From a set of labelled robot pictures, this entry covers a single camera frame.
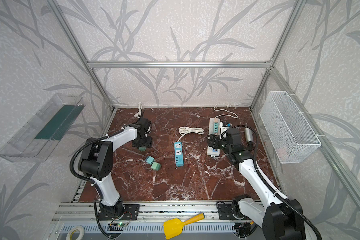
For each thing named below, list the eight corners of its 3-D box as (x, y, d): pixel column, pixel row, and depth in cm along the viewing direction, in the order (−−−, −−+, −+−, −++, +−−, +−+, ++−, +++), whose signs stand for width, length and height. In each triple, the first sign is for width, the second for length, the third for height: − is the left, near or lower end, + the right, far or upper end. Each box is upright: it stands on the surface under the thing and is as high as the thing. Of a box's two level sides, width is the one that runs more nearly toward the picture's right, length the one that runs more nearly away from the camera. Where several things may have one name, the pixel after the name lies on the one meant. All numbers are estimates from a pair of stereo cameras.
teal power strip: (175, 167, 91) (175, 165, 88) (174, 144, 101) (173, 141, 99) (184, 166, 91) (184, 164, 89) (182, 143, 102) (181, 141, 99)
